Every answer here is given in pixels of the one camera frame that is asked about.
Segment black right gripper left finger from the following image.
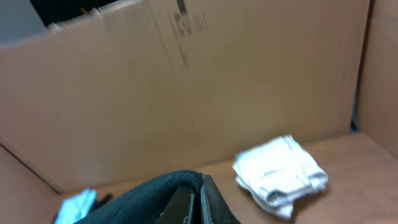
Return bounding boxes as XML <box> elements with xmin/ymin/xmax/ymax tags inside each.
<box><xmin>154</xmin><ymin>185</ymin><xmax>195</xmax><ymax>224</ymax></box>

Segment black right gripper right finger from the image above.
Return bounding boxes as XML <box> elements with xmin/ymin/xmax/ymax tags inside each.
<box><xmin>200</xmin><ymin>175</ymin><xmax>241</xmax><ymax>224</ymax></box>

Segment black t-shirt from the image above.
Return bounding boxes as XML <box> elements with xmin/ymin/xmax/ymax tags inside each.
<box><xmin>78</xmin><ymin>170</ymin><xmax>203</xmax><ymax>224</ymax></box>

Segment beige folded shorts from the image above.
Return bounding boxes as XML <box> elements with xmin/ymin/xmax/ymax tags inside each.
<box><xmin>232</xmin><ymin>135</ymin><xmax>328</xmax><ymax>220</ymax></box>

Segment light blue garment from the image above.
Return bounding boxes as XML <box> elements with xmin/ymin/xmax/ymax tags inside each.
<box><xmin>54</xmin><ymin>189</ymin><xmax>97</xmax><ymax>224</ymax></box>

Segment brown cardboard wall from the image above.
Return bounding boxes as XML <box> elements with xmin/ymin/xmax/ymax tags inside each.
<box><xmin>1</xmin><ymin>0</ymin><xmax>397</xmax><ymax>192</ymax></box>

